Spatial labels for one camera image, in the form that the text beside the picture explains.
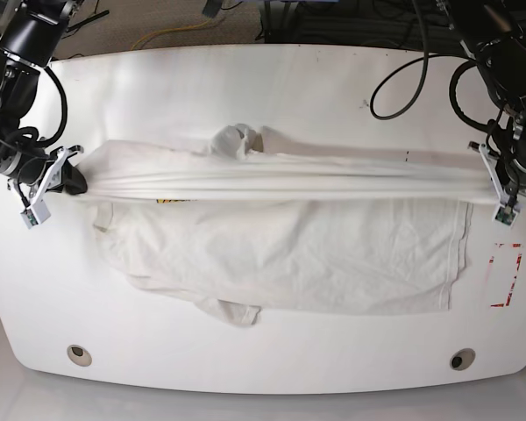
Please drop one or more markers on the black white gripper body image right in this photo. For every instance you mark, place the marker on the black white gripper body image right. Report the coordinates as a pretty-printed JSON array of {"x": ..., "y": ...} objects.
[{"x": 504, "y": 154}]

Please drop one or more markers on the black white gripper body image left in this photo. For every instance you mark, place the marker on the black white gripper body image left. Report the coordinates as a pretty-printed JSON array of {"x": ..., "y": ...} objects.
[{"x": 24, "y": 159}]

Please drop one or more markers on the white T-shirt with yellow print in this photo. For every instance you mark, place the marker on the white T-shirt with yellow print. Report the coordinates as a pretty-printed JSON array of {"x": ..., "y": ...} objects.
[{"x": 236, "y": 231}]

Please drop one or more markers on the red tape rectangle marking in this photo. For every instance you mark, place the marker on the red tape rectangle marking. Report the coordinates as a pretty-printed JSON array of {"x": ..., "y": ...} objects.
[{"x": 502, "y": 272}]

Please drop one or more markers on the left table grommet hole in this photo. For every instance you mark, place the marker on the left table grommet hole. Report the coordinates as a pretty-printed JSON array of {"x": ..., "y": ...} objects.
[{"x": 79, "y": 356}]

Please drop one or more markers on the table grommet hole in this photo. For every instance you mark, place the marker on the table grommet hole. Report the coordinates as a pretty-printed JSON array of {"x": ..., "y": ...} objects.
[
  {"x": 462, "y": 359},
  {"x": 79, "y": 356}
]

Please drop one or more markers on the right table grommet hole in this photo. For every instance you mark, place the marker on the right table grommet hole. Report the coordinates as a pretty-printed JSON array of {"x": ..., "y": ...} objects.
[{"x": 462, "y": 359}]

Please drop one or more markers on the wrist camera module image left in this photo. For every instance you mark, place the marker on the wrist camera module image left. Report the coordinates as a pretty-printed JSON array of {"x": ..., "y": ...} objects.
[{"x": 35, "y": 214}]

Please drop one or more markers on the wrist camera module image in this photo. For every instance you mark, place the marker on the wrist camera module image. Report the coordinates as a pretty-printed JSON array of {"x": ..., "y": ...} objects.
[
  {"x": 35, "y": 214},
  {"x": 505, "y": 214}
]

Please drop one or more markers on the wrist camera module image right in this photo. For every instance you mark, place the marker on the wrist camera module image right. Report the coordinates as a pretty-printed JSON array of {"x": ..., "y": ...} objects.
[{"x": 505, "y": 214}]

